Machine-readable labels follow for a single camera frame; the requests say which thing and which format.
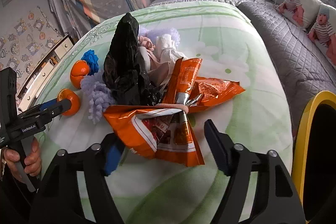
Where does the black plastic bag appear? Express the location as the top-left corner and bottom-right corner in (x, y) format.
(102, 12), (163, 106)

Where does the yellow rimmed trash bin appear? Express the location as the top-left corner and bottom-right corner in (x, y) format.
(291, 91), (335, 223)

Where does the white crumpled tissue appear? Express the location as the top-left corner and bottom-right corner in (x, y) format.
(155, 34), (187, 65)

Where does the whole orange peel ball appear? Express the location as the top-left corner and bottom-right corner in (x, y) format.
(70, 60), (90, 89)

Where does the purple fluffy mesh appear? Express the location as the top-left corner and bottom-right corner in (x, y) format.
(80, 70), (116, 124)

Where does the orange peel piece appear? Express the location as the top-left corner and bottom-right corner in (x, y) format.
(57, 88), (81, 117)

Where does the cartoon patterned wall mat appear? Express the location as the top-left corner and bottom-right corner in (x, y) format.
(1, 6), (63, 89)

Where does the baby print pillow near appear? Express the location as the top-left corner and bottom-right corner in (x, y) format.
(308, 4), (335, 67)

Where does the baby print pillow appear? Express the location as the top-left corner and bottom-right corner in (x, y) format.
(276, 0), (322, 29)
(308, 4), (335, 67)

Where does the baby print pillow far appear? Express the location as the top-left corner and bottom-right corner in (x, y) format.
(276, 0), (322, 29)

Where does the grey quilted sofa bed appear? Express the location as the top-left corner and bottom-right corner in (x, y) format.
(152, 0), (335, 134)

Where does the pink crumpled paper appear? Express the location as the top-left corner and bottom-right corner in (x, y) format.
(138, 36), (170, 86)

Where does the green floral bed quilt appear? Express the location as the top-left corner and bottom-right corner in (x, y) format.
(34, 0), (293, 224)

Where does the person's left hand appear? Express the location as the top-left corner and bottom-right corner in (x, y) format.
(3, 137), (42, 183)

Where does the orange snack bag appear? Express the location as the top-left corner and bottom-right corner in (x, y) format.
(104, 58), (245, 167)

